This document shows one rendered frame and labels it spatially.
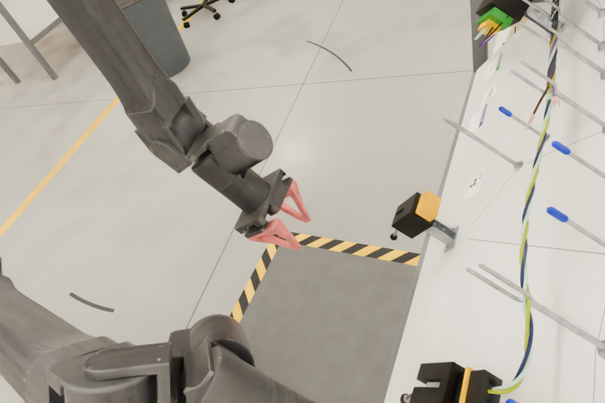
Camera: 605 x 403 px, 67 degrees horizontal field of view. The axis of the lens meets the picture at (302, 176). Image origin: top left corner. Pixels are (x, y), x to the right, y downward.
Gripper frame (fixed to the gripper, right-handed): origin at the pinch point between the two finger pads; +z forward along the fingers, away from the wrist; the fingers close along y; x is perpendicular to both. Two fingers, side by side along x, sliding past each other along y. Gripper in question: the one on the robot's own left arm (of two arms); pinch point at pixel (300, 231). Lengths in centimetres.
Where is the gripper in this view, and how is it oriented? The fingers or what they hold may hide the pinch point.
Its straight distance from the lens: 73.0
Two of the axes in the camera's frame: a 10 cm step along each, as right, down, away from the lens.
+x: -6.5, 3.3, 6.8
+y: 2.9, -7.2, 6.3
